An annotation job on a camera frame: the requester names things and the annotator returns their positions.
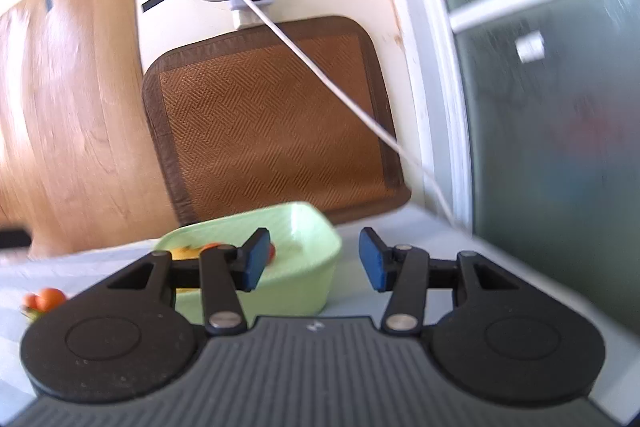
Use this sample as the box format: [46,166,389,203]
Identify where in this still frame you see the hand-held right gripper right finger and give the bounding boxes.
[359,227,533,336]

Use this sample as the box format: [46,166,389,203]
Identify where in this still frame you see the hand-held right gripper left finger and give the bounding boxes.
[106,227,271,336]

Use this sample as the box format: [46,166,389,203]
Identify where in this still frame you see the light green plastic basin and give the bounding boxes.
[153,202,343,316]

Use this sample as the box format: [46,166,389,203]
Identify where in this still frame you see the yellow fruit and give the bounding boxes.
[169,245,206,294]

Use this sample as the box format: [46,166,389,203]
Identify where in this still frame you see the orange tangerine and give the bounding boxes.
[25,288,67,313]

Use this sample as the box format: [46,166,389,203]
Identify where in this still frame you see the brown woven mat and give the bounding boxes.
[142,16,413,228]

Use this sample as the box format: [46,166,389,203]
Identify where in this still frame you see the frosted glass door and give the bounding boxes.
[415,0,640,303]

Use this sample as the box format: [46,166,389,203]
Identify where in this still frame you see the white power cable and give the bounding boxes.
[222,0,473,235]

